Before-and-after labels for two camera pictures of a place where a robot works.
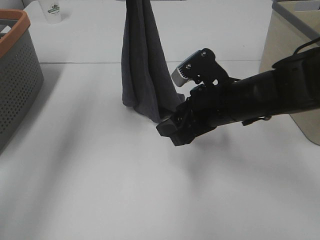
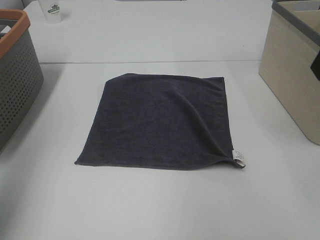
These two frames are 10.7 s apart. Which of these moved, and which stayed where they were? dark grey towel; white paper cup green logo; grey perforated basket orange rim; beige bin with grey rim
Moved: dark grey towel
Stayed: white paper cup green logo; grey perforated basket orange rim; beige bin with grey rim
